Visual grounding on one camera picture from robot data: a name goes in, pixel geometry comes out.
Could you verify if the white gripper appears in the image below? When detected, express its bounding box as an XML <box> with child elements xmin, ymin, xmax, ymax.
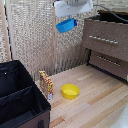
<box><xmin>53</xmin><ymin>0</ymin><xmax>95</xmax><ymax>28</ymax></box>

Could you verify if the blue bowl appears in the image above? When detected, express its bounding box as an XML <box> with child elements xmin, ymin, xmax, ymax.
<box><xmin>55</xmin><ymin>17</ymin><xmax>77</xmax><ymax>34</ymax></box>

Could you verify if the brown cabinet drawer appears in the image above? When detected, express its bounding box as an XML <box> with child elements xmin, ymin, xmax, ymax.
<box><xmin>82</xmin><ymin>17</ymin><xmax>128</xmax><ymax>55</ymax></box>
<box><xmin>88</xmin><ymin>50</ymin><xmax>128</xmax><ymax>81</ymax></box>

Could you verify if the silver drawer handle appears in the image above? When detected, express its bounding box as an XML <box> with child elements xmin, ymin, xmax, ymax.
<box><xmin>88</xmin><ymin>34</ymin><xmax>119</xmax><ymax>45</ymax></box>
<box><xmin>96</xmin><ymin>54</ymin><xmax>122</xmax><ymax>67</ymax></box>

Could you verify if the yellow bowl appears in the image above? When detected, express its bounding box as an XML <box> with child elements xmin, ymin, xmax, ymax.
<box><xmin>60</xmin><ymin>83</ymin><xmax>81</xmax><ymax>100</ymax></box>

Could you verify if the beige wicker folding screen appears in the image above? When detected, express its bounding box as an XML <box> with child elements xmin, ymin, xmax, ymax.
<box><xmin>0</xmin><ymin>0</ymin><xmax>128</xmax><ymax>82</ymax></box>

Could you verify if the colourful snack box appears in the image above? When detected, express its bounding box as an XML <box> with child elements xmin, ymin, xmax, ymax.
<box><xmin>38</xmin><ymin>70</ymin><xmax>55</xmax><ymax>101</ymax></box>

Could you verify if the black fabric storage box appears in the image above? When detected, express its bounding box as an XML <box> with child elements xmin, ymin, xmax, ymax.
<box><xmin>0</xmin><ymin>59</ymin><xmax>52</xmax><ymax>128</ymax></box>

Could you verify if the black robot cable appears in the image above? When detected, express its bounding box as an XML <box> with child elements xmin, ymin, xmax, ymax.
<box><xmin>92</xmin><ymin>4</ymin><xmax>128</xmax><ymax>24</ymax></box>

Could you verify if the brown drawer cabinet black frame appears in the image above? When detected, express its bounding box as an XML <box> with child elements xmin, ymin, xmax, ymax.
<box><xmin>79</xmin><ymin>9</ymin><xmax>128</xmax><ymax>83</ymax></box>

